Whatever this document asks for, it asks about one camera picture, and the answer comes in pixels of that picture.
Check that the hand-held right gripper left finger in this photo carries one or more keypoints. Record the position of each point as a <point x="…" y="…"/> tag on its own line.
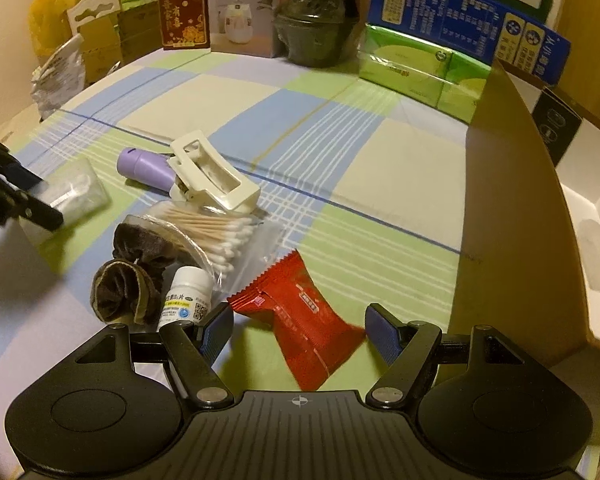
<point x="215" y="332"/>

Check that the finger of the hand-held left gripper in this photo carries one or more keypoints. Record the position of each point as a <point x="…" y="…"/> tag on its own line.
<point x="40" y="212"/>
<point x="22" y="175"/>

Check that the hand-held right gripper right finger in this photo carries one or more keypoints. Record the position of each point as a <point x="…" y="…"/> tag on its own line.
<point x="385" y="332"/>

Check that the clear plastic bag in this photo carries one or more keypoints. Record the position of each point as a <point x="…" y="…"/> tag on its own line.
<point x="80" y="187"/>

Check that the red snack packet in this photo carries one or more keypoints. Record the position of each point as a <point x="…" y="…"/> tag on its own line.
<point x="300" y="315"/>

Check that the bag of cotton swabs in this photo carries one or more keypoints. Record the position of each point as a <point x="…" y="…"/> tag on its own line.
<point x="215" y="232"/>

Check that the brown cardboard box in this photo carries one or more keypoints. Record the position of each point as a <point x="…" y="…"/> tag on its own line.
<point x="510" y="220"/>

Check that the white pill bottle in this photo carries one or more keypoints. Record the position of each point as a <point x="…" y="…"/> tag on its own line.
<point x="187" y="290"/>

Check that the silver foil bag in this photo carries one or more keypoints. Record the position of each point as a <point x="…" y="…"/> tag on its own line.
<point x="60" y="80"/>

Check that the brown velvet scrunchie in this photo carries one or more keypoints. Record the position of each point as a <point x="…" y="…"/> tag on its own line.
<point x="140" y="252"/>

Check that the purple bottle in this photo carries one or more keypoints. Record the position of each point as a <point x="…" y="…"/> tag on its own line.
<point x="142" y="167"/>

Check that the kraft box with white top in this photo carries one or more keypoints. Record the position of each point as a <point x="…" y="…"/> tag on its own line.
<point x="97" y="45"/>

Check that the yellow plastic bag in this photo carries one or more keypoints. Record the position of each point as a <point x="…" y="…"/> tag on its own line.
<point x="55" y="15"/>

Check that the plain brown box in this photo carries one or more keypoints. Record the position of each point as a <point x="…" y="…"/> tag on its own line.
<point x="140" y="35"/>

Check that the red gift box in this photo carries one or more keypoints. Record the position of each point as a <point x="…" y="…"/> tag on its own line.
<point x="182" y="10"/>

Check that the green tissue pack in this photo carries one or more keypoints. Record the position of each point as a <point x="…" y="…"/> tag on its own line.
<point x="400" y="65"/>
<point x="465" y="90"/>

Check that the small black box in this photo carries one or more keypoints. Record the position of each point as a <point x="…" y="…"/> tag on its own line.
<point x="555" y="125"/>

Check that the white humidifier box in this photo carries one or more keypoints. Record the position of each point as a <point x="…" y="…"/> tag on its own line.
<point x="240" y="10"/>

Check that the dark green pot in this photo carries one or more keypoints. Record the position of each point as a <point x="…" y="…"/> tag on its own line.
<point x="315" y="25"/>

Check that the blue carton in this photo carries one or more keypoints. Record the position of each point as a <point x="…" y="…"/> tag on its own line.
<point x="430" y="10"/>

